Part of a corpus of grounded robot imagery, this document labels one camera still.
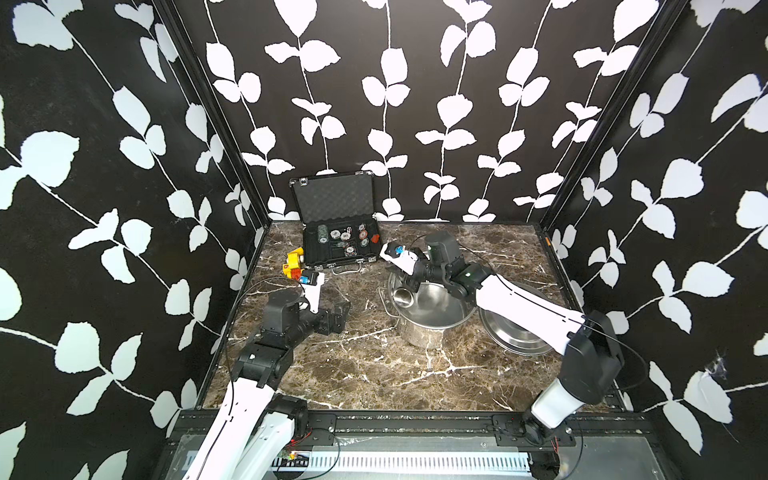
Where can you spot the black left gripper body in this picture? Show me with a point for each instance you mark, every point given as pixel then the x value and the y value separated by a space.
pixel 320 322

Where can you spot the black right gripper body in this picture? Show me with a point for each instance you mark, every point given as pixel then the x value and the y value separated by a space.
pixel 425 272

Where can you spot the stainless steel pot lid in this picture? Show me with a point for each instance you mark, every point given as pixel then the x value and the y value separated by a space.
pixel 511 336

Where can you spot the long steel ladle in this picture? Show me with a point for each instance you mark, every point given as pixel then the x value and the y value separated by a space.
pixel 404 293

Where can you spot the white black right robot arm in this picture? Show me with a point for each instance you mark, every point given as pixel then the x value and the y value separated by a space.
pixel 591 355

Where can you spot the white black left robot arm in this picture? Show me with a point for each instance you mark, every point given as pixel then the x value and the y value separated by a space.
pixel 258 384

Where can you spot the yellow red toy block vehicle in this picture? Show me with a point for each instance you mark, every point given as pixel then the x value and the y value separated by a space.
pixel 293 265

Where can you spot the stack of poker chips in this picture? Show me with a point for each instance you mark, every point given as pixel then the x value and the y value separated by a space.
pixel 323 234

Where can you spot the black poker chip case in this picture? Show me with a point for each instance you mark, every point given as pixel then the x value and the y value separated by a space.
pixel 344 202

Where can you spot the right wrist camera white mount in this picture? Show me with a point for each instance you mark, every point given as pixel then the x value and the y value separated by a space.
pixel 400 257

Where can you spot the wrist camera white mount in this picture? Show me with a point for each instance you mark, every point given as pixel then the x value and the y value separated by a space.
pixel 312 281
pixel 400 257

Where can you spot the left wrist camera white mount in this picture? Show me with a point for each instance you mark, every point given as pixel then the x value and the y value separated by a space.
pixel 312 281

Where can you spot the black base rail with vents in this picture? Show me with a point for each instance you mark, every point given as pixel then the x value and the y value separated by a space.
pixel 298 443

